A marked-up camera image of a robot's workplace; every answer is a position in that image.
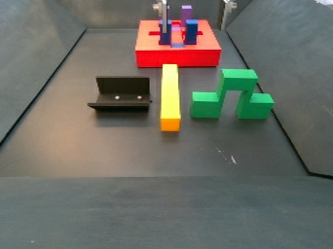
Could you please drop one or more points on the green stepped arch block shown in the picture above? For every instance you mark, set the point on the green stepped arch block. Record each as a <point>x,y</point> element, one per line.
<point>254,105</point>

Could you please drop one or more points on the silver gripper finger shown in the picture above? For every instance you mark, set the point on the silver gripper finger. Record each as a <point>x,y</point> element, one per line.
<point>229,5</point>
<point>161,9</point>

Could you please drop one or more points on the red slotted board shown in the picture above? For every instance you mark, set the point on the red slotted board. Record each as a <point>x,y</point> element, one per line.
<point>154,55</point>

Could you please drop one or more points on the blue U-shaped block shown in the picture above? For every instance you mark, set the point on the blue U-shaped block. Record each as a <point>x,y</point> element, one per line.
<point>190,32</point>

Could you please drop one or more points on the purple U-shaped block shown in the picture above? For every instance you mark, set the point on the purple U-shaped block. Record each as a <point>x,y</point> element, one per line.
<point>185,18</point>

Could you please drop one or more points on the yellow long bar block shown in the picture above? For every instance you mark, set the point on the yellow long bar block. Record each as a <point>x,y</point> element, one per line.
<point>170,107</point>

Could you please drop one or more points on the black angle bracket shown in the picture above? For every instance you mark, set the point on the black angle bracket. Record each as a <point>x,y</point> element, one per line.
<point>122,93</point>

